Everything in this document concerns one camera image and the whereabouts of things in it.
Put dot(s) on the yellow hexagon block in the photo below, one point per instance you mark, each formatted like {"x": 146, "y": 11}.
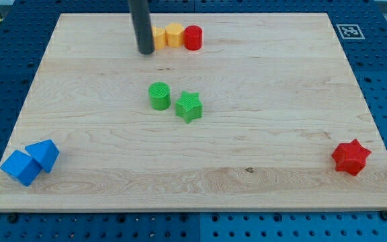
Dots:
{"x": 175, "y": 35}

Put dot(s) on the blue triangle block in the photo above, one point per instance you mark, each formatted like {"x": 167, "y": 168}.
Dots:
{"x": 45, "y": 153}

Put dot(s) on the green star block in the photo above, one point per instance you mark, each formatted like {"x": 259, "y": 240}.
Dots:
{"x": 189, "y": 106}

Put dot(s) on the red cylinder block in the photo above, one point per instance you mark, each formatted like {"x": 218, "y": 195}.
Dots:
{"x": 193, "y": 37}

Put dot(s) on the white fiducial marker tag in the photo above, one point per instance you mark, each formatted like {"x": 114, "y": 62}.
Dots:
{"x": 350, "y": 32}

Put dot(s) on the red star block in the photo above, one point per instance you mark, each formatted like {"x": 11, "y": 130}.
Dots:
{"x": 350, "y": 157}

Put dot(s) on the yellow block behind rod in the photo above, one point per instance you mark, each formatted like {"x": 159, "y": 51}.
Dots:
{"x": 159, "y": 37}

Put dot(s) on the green cylinder block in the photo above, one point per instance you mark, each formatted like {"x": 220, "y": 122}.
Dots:
{"x": 159, "y": 96}

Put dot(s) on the blue cube block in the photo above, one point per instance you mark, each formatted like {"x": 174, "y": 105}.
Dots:
{"x": 21, "y": 167}

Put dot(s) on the light wooden board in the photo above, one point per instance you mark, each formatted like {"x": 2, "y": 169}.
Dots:
{"x": 278, "y": 97}

